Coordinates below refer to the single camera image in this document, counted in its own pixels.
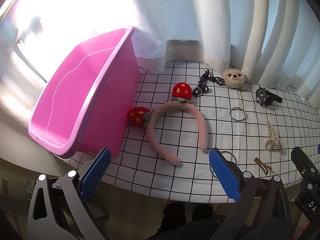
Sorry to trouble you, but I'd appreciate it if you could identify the small silver bracelet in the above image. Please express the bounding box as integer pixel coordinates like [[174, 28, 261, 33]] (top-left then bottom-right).
[[229, 106, 247, 123]]

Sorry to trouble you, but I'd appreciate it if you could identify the pink plastic bin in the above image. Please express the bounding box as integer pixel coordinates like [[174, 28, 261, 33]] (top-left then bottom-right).
[[28, 27, 140, 159]]

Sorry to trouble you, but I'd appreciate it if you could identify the large silver bangle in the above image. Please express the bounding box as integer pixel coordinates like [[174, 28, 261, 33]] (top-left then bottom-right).
[[209, 151, 238, 179]]

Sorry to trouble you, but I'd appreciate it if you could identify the black wrist watch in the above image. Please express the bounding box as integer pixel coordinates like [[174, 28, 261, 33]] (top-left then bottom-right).
[[256, 86, 283, 106]]

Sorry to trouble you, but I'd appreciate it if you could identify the white curtain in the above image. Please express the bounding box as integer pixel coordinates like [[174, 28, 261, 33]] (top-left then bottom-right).
[[1, 0, 319, 125]]

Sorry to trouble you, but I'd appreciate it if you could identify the black ribbon hair tie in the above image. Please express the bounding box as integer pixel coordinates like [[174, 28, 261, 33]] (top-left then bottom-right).
[[191, 68, 225, 97]]

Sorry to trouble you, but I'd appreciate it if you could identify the white grid tablecloth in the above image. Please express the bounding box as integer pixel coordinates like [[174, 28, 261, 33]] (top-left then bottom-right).
[[103, 82, 319, 203]]

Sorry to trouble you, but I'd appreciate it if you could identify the pink strawberry plush headband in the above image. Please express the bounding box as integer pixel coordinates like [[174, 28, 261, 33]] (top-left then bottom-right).
[[127, 82, 208, 166]]

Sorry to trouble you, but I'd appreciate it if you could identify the beige sloth plush clip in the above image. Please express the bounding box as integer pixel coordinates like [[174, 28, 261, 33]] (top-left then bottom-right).
[[222, 69, 246, 89]]

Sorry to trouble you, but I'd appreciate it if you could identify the pearl hair clip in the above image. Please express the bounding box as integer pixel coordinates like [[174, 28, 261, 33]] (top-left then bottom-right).
[[265, 121, 285, 154]]

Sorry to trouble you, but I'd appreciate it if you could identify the brown hair clip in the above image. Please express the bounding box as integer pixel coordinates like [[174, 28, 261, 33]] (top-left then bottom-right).
[[254, 157, 272, 175]]

